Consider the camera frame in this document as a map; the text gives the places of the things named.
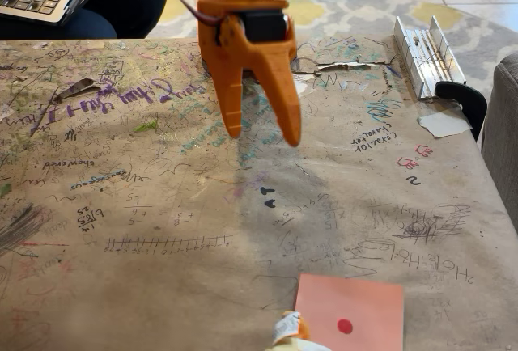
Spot white tape patch, oval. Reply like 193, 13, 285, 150
292, 77, 316, 95

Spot person in blue clothing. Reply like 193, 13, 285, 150
0, 0, 168, 41

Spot grey yellow patterned rug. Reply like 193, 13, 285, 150
147, 0, 518, 97

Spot grey torn paper scrap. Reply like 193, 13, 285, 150
51, 78, 96, 104

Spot brown scribbled paper table cover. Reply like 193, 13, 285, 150
0, 36, 518, 351

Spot white tape patch, angular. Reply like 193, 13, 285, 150
418, 109, 473, 138

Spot pink sticky note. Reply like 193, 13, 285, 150
294, 273, 405, 351

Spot aluminium rail profile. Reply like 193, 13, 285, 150
393, 15, 468, 101

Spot black curved bracket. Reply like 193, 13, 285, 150
435, 80, 489, 142

